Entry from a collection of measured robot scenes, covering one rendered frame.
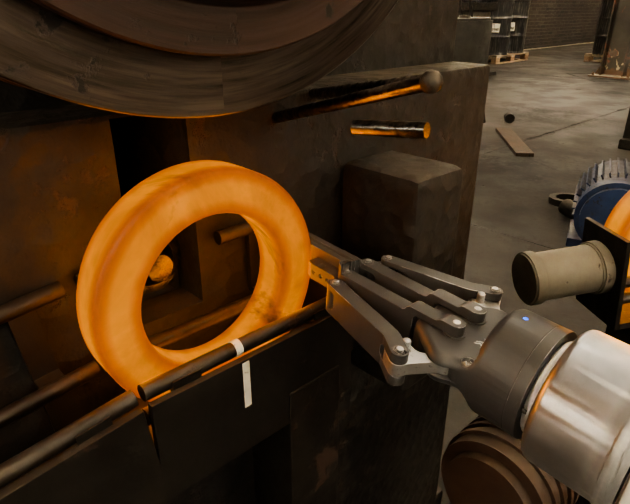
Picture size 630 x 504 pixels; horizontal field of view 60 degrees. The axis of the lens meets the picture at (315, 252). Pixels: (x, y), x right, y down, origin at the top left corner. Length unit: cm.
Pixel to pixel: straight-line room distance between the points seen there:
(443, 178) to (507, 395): 25
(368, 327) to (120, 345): 16
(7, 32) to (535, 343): 31
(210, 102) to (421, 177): 24
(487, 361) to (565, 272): 31
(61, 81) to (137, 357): 18
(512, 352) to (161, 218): 23
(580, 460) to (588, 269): 35
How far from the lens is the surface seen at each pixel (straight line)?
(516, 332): 35
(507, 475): 62
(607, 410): 33
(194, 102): 33
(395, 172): 52
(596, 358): 34
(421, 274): 44
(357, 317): 38
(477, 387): 35
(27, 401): 43
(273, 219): 41
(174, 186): 36
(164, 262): 48
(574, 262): 65
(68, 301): 44
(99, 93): 31
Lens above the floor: 94
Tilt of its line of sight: 24 degrees down
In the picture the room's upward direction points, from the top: straight up
